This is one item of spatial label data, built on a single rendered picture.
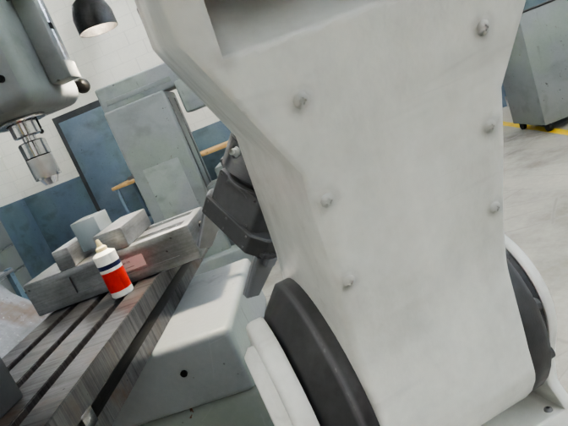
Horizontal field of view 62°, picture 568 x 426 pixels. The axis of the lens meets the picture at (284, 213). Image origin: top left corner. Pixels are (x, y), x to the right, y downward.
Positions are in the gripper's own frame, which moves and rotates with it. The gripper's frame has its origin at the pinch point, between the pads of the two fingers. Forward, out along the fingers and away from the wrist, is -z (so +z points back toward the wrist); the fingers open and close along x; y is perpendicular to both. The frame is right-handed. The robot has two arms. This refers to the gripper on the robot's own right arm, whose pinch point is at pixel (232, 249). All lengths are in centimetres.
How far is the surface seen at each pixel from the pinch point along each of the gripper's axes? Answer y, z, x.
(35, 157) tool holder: 7.8, -10.2, 45.7
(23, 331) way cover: 7, -50, 44
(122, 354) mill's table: 6.7, -22.5, 7.7
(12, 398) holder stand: 21.4, -22.3, 6.1
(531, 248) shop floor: -226, -46, 14
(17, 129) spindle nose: 10, -6, 49
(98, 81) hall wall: -285, -186, 656
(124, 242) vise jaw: -4.4, -20.6, 31.5
